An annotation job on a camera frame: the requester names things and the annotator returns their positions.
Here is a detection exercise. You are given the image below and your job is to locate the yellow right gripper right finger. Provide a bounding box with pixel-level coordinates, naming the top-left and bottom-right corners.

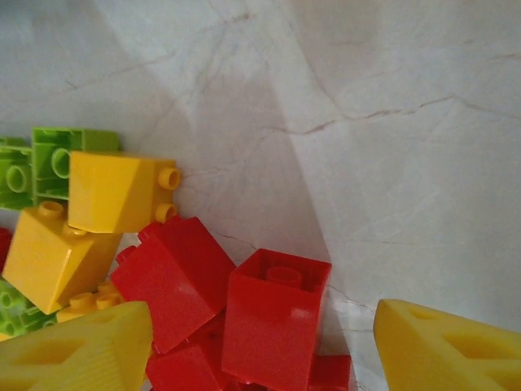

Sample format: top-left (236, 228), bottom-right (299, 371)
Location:
top-left (373, 298), bottom-right (521, 391)

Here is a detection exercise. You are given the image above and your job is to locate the green lego brick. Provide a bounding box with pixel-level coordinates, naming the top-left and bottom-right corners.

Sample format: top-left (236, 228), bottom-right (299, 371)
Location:
top-left (0, 278), bottom-right (59, 339)
top-left (0, 137), bottom-right (36, 211)
top-left (31, 126), bottom-right (120, 204)

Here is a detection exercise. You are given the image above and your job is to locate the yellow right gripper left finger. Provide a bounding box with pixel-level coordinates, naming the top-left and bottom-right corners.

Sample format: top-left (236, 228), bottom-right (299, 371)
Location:
top-left (0, 300), bottom-right (154, 391)

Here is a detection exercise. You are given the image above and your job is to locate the red lego brick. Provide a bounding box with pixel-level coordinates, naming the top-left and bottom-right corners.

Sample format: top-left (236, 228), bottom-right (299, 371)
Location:
top-left (0, 226), bottom-right (15, 275)
top-left (110, 214), bottom-right (237, 355)
top-left (221, 248), bottom-right (333, 391)
top-left (306, 354), bottom-right (353, 391)
top-left (145, 317), bottom-right (230, 391)

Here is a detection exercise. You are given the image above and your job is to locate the yellow lego brick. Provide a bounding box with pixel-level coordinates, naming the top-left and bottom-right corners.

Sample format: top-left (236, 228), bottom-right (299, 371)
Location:
top-left (66, 150), bottom-right (182, 235)
top-left (1, 200), bottom-right (124, 316)
top-left (55, 279), bottom-right (125, 324)

